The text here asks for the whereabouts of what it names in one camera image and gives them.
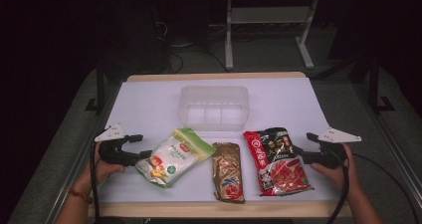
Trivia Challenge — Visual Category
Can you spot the white table cover sheet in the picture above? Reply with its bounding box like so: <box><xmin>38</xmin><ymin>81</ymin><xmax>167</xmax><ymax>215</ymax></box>
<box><xmin>95</xmin><ymin>77</ymin><xmax>343</xmax><ymax>204</ymax></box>

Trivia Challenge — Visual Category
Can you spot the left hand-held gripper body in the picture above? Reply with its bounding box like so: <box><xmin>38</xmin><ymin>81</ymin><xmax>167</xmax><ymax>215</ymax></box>
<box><xmin>94</xmin><ymin>123</ymin><xmax>133</xmax><ymax>167</ymax></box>

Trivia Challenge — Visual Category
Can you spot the clear plastic bin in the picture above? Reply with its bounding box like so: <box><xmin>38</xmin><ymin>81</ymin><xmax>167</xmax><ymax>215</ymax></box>
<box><xmin>177</xmin><ymin>85</ymin><xmax>250</xmax><ymax>132</ymax></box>

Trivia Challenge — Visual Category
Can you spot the person's left hand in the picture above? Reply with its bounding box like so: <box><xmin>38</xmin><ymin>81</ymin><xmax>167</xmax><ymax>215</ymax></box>
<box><xmin>78</xmin><ymin>142</ymin><xmax>127</xmax><ymax>194</ymax></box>

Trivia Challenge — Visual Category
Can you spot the white and green food packet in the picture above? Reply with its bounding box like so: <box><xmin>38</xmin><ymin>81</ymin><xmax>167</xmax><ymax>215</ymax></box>
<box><xmin>134</xmin><ymin>127</ymin><xmax>216</xmax><ymax>189</ymax></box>

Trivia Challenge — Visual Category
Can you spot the black metal stand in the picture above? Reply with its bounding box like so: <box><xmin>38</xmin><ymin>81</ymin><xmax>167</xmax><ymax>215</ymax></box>
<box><xmin>84</xmin><ymin>60</ymin><xmax>107</xmax><ymax>114</ymax></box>
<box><xmin>367</xmin><ymin>54</ymin><xmax>396</xmax><ymax>114</ymax></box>

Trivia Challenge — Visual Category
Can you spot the red string bracelet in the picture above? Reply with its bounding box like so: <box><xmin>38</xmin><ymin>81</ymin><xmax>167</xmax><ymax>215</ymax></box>
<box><xmin>67</xmin><ymin>187</ymin><xmax>95</xmax><ymax>205</ymax></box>

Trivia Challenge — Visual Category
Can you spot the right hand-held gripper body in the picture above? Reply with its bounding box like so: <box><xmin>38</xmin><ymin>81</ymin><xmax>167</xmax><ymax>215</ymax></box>
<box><xmin>316</xmin><ymin>126</ymin><xmax>363</xmax><ymax>170</ymax></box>

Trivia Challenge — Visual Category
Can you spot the black cable loop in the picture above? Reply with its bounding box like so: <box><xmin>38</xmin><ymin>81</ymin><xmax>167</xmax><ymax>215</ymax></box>
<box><xmin>166</xmin><ymin>49</ymin><xmax>185</xmax><ymax>75</ymax></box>

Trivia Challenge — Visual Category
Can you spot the white metal stand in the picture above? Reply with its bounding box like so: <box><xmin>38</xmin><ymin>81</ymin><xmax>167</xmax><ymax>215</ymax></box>
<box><xmin>224</xmin><ymin>0</ymin><xmax>321</xmax><ymax>72</ymax></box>

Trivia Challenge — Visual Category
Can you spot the right hand-held gripper black cable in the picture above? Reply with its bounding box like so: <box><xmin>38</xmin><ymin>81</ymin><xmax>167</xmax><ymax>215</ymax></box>
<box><xmin>326</xmin><ymin>150</ymin><xmax>351</xmax><ymax>224</ymax></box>

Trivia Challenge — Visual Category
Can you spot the person's right hand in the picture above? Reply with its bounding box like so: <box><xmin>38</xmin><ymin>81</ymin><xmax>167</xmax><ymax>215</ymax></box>
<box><xmin>310</xmin><ymin>142</ymin><xmax>361</xmax><ymax>194</ymax></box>

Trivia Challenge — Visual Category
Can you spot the thin black floor cable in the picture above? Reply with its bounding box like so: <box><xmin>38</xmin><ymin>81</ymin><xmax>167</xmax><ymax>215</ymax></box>
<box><xmin>350</xmin><ymin>151</ymin><xmax>422</xmax><ymax>224</ymax></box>

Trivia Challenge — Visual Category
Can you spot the brown and gold food packet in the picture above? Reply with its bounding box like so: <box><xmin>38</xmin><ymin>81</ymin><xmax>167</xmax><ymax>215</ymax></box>
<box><xmin>211</xmin><ymin>141</ymin><xmax>246</xmax><ymax>205</ymax></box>

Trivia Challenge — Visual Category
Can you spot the red and black food packet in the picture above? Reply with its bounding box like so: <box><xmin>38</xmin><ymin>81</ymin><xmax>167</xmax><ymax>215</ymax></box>
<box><xmin>242</xmin><ymin>126</ymin><xmax>315</xmax><ymax>198</ymax></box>

